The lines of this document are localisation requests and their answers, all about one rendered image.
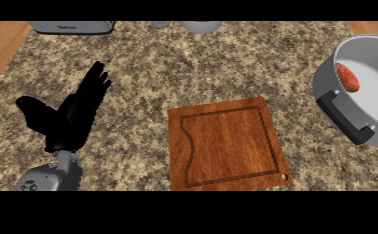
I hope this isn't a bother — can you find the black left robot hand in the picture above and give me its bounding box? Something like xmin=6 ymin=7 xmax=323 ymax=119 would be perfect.
xmin=15 ymin=60 xmax=114 ymax=154

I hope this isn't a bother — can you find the brown wooden cutting board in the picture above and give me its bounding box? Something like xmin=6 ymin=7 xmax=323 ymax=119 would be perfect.
xmin=165 ymin=96 xmax=295 ymax=192

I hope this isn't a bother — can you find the orange sweet potato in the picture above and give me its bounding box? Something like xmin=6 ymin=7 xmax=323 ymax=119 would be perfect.
xmin=335 ymin=62 xmax=362 ymax=93

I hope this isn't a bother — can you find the small grey round object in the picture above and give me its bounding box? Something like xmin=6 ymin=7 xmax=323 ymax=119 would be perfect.
xmin=149 ymin=20 xmax=170 ymax=30

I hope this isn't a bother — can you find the grey pot with black handle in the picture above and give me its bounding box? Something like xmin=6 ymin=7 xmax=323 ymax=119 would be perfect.
xmin=312 ymin=34 xmax=378 ymax=146

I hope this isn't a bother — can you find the grey rounded container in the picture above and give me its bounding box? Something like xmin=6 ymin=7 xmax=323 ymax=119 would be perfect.
xmin=180 ymin=20 xmax=224 ymax=34

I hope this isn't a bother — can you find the grey toaster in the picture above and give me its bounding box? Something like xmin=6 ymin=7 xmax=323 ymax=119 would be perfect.
xmin=27 ymin=20 xmax=117 ymax=36

